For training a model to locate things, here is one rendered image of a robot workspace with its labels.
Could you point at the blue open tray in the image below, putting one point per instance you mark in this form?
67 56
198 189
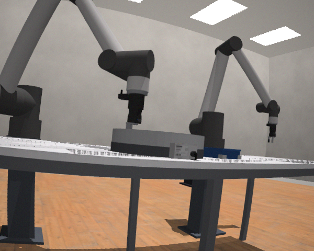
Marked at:
213 152

